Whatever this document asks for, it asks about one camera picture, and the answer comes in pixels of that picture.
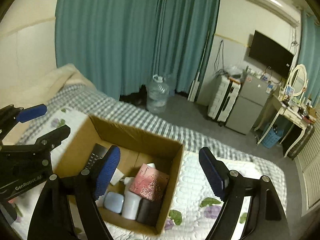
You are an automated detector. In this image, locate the floral quilted bedspread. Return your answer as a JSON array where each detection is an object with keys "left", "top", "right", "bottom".
[{"left": 4, "top": 85, "right": 287, "bottom": 239}]

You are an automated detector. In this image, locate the teal right curtain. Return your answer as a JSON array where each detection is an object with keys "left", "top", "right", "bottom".
[{"left": 298, "top": 11, "right": 320, "bottom": 106}]

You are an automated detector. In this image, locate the white louvered wardrobe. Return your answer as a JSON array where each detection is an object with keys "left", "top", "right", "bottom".
[{"left": 294, "top": 139, "right": 320, "bottom": 218}]

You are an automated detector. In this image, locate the clear water jug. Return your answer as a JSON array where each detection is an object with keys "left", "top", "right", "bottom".
[{"left": 146, "top": 75, "right": 170, "bottom": 114}]

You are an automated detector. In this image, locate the teal curtain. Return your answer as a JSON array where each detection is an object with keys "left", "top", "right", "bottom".
[
  {"left": 55, "top": 0, "right": 220, "bottom": 99},
  {"left": 298, "top": 11, "right": 320, "bottom": 106}
]

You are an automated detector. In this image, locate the white bottle red cap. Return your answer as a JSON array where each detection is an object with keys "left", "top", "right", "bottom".
[{"left": 121, "top": 163, "right": 156, "bottom": 220}]

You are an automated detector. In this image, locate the white charger block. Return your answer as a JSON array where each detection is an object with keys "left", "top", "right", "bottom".
[{"left": 110, "top": 168, "right": 124, "bottom": 186}]

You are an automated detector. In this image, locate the black wall television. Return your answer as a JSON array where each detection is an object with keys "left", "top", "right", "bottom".
[{"left": 248, "top": 30, "right": 294, "bottom": 78}]

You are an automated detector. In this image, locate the white air conditioner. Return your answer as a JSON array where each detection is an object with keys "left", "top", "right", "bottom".
[{"left": 250, "top": 0, "right": 301, "bottom": 27}]

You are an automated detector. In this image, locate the white folded rack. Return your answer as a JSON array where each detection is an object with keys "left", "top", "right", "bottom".
[{"left": 188, "top": 71, "right": 200, "bottom": 102}]

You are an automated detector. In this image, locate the light blue earbuds case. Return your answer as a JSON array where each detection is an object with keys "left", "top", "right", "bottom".
[{"left": 103, "top": 191, "right": 124, "bottom": 214}]

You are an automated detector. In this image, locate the silver mini fridge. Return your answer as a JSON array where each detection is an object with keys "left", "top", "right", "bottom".
[{"left": 225, "top": 74, "right": 269, "bottom": 135}]

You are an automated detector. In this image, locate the white suitcase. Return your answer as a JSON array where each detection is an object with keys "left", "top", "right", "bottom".
[{"left": 207, "top": 75, "right": 241, "bottom": 122}]

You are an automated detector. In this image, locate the brown cardboard box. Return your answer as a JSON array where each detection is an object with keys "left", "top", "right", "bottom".
[{"left": 50, "top": 111, "right": 184, "bottom": 236}]

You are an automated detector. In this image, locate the white oval mirror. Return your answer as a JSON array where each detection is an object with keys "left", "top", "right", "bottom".
[{"left": 287, "top": 64, "right": 307, "bottom": 96}]

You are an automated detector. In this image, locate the blue laundry basket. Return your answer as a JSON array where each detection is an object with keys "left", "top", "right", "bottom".
[{"left": 261, "top": 125, "right": 284, "bottom": 148}]

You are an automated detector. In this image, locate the white vanity table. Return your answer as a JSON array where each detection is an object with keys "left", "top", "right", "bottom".
[{"left": 253, "top": 93, "right": 316, "bottom": 158}]

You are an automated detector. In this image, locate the beige blanket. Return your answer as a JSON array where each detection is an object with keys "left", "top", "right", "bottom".
[{"left": 1, "top": 63, "right": 95, "bottom": 108}]

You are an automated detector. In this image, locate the black small case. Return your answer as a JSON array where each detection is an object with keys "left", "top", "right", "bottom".
[{"left": 137, "top": 198, "right": 162, "bottom": 226}]

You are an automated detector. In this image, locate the pink rose box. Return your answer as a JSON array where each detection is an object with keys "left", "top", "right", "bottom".
[{"left": 129, "top": 164, "right": 170, "bottom": 202}]

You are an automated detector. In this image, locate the black remote control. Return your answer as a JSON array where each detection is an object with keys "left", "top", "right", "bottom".
[{"left": 84, "top": 144, "right": 108, "bottom": 170}]

